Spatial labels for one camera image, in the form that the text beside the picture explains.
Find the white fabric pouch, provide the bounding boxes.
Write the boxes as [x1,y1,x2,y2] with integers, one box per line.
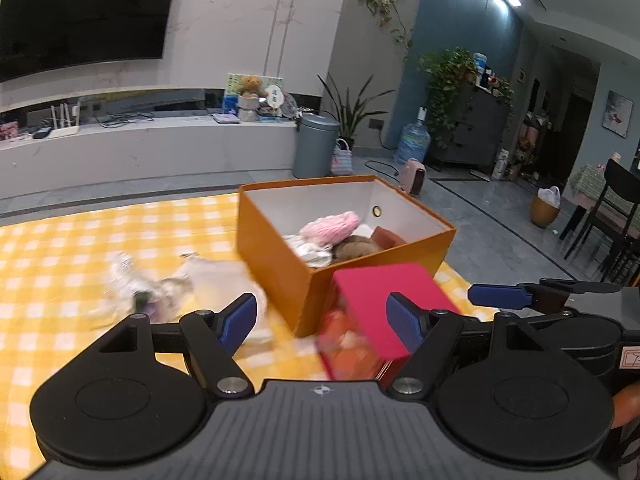
[174,254,272,344]

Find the purple rose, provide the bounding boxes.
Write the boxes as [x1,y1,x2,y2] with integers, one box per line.
[89,252,193,326]

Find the pink white crochet pouch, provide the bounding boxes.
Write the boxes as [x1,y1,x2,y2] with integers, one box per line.
[298,211,360,246]

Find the red tissue box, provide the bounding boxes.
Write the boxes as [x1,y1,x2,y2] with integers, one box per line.
[316,263,459,384]

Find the orange waste basket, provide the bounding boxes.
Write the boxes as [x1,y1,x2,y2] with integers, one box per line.
[529,186,561,229]

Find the orange storage box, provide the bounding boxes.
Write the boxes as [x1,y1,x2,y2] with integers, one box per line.
[236,176,456,337]

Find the black dining chair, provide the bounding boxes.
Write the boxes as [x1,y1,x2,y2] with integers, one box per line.
[560,153,639,280]

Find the pink space heater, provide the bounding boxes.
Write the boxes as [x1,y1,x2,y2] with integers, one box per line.
[399,158,426,196]

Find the dark cabinet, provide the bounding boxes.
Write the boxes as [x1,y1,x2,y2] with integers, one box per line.
[428,84,511,169]

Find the yellow checkered tablecloth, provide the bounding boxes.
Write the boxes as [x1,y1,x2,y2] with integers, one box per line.
[0,190,501,480]

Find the blue water jug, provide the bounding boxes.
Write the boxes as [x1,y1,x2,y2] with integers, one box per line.
[394,107,431,166]

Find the pastel woven basket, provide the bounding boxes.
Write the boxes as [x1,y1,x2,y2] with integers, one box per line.
[331,138,354,177]

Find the white tv console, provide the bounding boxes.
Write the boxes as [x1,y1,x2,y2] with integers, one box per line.
[1,116,296,198]

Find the grey trash can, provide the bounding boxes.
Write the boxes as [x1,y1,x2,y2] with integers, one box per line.
[292,114,340,179]

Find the floor potted plant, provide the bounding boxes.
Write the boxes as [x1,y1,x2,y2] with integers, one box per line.
[317,74,395,144]

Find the large leafy plant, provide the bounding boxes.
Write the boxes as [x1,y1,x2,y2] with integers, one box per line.
[418,47,514,142]

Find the teddy bear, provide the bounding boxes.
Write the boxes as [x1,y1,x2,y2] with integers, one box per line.
[238,75,264,98]

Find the white wifi router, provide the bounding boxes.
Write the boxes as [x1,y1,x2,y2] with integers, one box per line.
[49,102,80,138]

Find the hanging vine plant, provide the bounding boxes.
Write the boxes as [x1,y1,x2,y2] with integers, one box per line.
[358,0,413,62]

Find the black wall television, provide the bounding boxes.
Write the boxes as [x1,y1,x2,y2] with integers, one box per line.
[1,0,171,81]

